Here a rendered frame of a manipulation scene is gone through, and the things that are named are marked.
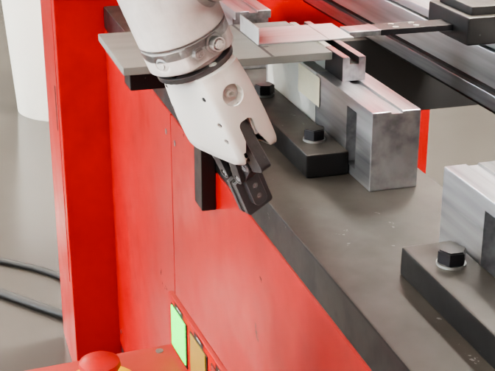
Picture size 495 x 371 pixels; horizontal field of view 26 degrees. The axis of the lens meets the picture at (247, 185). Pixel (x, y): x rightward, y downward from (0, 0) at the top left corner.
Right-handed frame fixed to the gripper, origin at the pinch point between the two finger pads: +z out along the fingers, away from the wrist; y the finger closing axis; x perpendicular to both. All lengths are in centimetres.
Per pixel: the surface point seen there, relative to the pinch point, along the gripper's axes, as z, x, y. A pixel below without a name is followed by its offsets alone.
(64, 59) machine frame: 23, -26, 116
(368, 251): 9.6, -6.0, -7.4
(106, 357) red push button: 5.1, 21.0, -0.8
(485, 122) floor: 175, -200, 206
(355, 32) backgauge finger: 5.6, -34.0, 24.3
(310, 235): 8.4, -3.8, -1.0
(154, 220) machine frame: 40, -13, 72
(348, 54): 4.7, -28.3, 18.7
